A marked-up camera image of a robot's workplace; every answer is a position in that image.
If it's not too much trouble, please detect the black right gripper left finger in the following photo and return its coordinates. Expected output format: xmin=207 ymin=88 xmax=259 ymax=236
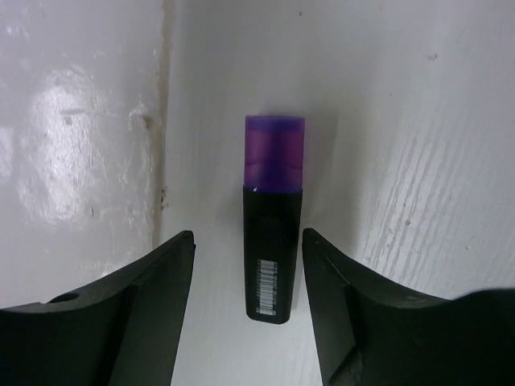
xmin=1 ymin=231 xmax=196 ymax=385

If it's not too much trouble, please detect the purple capped black highlighter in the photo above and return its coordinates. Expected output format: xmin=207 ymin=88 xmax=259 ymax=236
xmin=243 ymin=115 xmax=305 ymax=324

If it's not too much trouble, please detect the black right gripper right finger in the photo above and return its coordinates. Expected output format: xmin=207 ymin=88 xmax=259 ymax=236
xmin=302 ymin=228 xmax=514 ymax=385

